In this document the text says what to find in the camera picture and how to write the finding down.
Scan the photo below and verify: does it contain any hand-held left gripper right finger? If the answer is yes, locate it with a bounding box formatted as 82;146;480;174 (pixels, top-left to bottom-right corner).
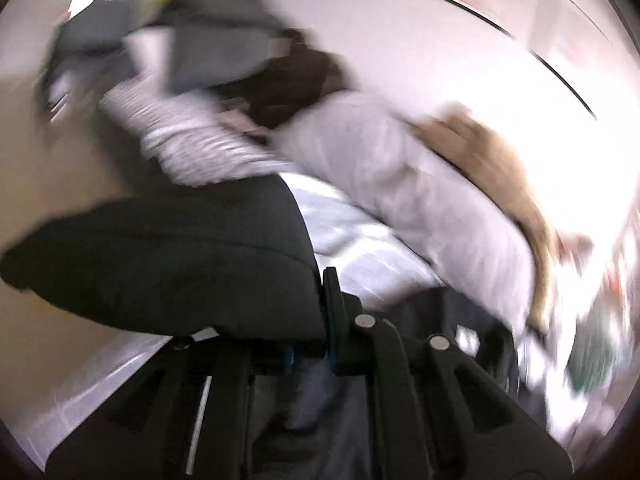
322;267;572;480

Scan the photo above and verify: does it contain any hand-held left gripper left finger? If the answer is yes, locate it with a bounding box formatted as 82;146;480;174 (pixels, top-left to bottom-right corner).
47;337;297;480

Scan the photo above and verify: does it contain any black garment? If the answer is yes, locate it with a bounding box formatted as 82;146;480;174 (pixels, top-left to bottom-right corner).
0;175;328;348

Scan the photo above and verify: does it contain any light blue checked bed cover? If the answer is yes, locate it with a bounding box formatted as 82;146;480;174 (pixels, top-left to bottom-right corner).
280;172;446;311

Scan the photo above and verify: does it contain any white pillow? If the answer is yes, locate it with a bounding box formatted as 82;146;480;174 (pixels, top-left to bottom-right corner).
272;92;551;336

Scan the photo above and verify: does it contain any tan fleece blanket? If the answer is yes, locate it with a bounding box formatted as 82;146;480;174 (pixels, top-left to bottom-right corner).
412;110;596;336

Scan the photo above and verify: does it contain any grey checked cloth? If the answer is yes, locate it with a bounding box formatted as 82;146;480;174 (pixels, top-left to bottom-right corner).
100;80;281;186

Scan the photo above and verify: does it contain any dark brown cloth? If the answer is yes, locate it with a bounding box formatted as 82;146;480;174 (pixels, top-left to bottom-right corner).
220;35;351;131

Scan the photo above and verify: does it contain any green pillow with branch print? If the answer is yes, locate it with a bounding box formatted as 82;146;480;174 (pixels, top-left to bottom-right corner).
567;305;631;396

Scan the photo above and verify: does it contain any dark grey padded jacket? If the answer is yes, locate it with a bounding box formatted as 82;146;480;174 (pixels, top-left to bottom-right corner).
45;0;296;96

